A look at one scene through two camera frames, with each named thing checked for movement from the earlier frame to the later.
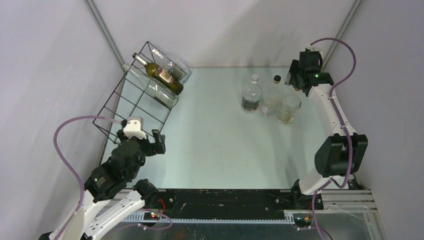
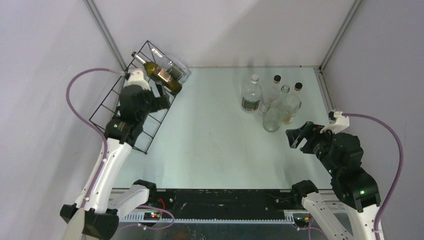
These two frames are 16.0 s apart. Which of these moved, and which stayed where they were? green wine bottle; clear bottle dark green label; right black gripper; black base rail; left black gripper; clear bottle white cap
Moved: left black gripper; right black gripper
Stayed: clear bottle dark green label; clear bottle white cap; green wine bottle; black base rail
